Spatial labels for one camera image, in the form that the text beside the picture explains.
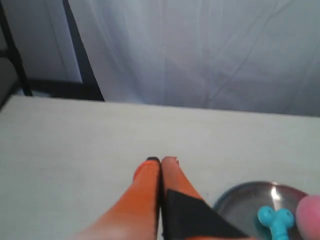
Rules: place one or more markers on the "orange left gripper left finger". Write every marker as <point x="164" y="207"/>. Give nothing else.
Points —
<point x="135" y="216"/>

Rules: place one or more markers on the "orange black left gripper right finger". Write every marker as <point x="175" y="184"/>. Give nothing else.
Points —
<point x="185" y="214"/>

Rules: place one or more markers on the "large round metal plate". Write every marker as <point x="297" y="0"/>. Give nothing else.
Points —
<point x="240" y="204"/>

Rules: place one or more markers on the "teal rubber bone toy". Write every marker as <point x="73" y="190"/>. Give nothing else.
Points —
<point x="279" y="222"/>

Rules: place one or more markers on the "pink foam peach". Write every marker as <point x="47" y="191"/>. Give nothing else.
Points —
<point x="308" y="217"/>

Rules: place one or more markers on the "white panel with dark edge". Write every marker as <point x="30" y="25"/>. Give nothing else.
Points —
<point x="53" y="55"/>

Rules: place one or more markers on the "white backdrop curtain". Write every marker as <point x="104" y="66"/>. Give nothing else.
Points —
<point x="239" y="55"/>

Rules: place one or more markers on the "black light stand pole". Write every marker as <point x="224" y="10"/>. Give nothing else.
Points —
<point x="12" y="53"/>

